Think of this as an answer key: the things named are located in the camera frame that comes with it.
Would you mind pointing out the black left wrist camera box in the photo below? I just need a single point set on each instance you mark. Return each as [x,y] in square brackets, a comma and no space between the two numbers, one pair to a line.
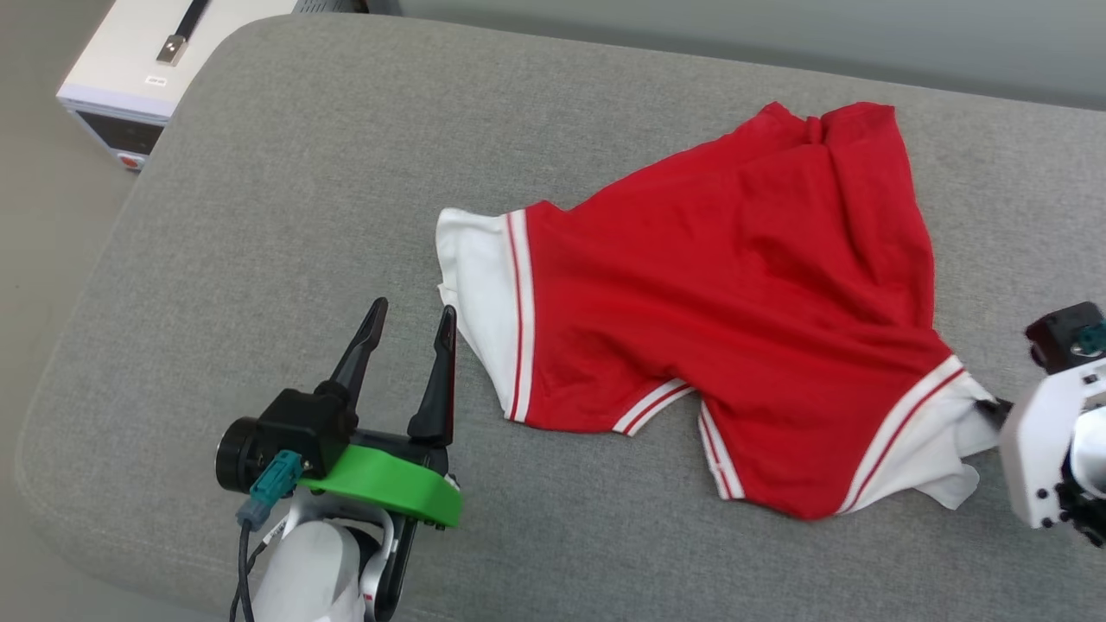
[302,428]

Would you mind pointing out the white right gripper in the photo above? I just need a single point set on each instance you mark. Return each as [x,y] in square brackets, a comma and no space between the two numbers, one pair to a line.
[1032,449]

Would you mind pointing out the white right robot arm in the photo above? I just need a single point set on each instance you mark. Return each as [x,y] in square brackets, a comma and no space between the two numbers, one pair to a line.
[1089,449]

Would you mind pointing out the grey fabric sofa cushion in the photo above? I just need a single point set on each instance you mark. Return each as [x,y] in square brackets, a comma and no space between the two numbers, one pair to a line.
[302,259]

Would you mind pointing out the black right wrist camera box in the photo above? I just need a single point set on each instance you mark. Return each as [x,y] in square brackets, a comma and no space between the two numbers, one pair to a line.
[1058,337]

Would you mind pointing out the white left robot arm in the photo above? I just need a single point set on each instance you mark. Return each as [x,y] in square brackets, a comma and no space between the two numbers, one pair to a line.
[311,570]

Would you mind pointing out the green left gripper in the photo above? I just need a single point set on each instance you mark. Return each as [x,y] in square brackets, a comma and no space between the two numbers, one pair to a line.
[389,484]

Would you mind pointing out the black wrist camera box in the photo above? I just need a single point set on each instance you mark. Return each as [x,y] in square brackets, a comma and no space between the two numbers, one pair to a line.
[1058,337]
[302,428]

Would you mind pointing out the white equipment box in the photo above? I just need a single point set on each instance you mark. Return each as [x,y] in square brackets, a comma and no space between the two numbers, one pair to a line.
[121,60]

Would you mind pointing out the red and white basketball jersey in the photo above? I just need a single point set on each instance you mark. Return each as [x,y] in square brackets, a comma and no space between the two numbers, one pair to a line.
[734,302]

